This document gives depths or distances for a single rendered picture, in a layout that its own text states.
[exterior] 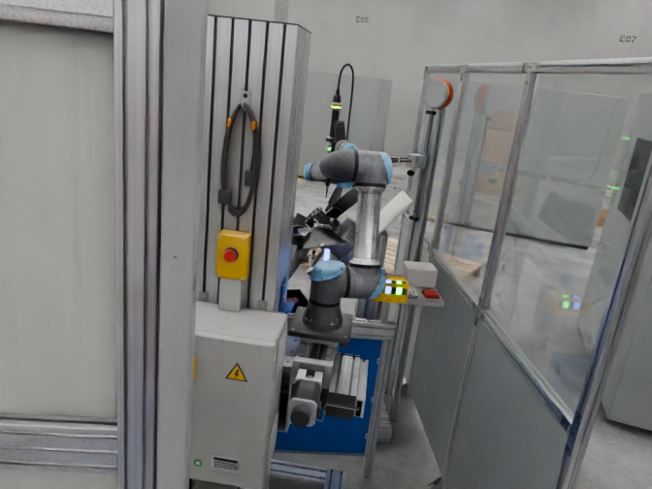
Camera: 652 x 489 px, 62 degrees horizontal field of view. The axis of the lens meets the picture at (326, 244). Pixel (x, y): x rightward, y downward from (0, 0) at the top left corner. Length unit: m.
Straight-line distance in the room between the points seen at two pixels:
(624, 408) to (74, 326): 3.46
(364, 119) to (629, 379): 7.01
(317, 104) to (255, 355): 8.74
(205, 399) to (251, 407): 0.13
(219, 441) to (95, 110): 1.05
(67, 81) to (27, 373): 0.47
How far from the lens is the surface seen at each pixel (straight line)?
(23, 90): 0.88
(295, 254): 2.75
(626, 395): 3.89
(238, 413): 1.56
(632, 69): 1.76
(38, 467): 1.08
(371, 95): 9.73
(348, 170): 1.91
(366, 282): 1.94
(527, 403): 2.11
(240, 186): 1.54
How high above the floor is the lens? 1.91
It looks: 17 degrees down
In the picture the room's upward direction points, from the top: 7 degrees clockwise
